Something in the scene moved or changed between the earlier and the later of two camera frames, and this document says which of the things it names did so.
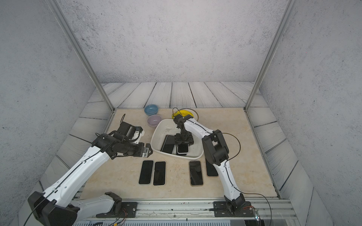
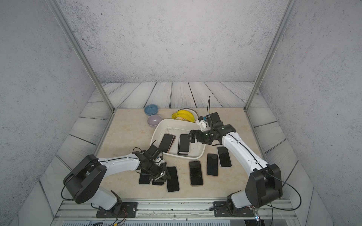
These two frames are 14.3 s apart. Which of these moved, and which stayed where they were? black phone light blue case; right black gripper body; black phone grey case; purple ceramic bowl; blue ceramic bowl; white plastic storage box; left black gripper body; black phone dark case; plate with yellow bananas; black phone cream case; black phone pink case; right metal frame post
Moved: black phone dark case; left black gripper body; right black gripper body; black phone grey case
Stayed: white plastic storage box; black phone pink case; blue ceramic bowl; purple ceramic bowl; black phone light blue case; plate with yellow bananas; black phone cream case; right metal frame post
